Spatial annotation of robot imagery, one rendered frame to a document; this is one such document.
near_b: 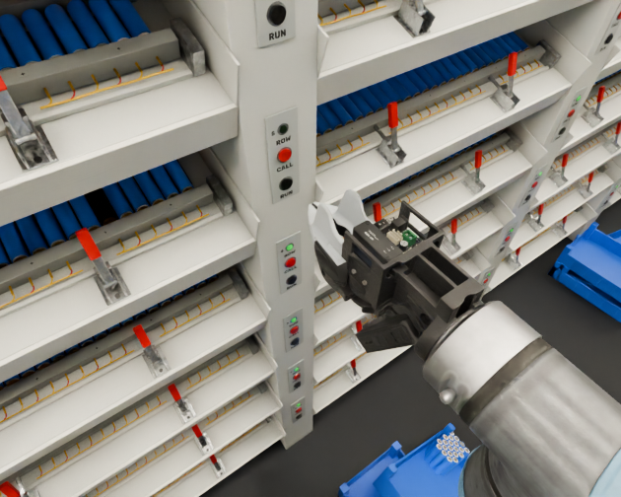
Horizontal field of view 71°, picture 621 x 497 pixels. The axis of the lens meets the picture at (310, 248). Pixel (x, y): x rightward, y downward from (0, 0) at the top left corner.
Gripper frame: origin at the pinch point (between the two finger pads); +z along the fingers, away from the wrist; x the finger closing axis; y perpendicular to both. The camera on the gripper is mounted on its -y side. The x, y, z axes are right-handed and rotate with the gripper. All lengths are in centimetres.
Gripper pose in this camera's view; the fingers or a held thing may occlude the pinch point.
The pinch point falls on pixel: (318, 216)
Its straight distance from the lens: 49.4
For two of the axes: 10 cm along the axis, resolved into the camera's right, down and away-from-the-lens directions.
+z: -5.7, -6.2, 5.4
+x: -8.2, 4.4, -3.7
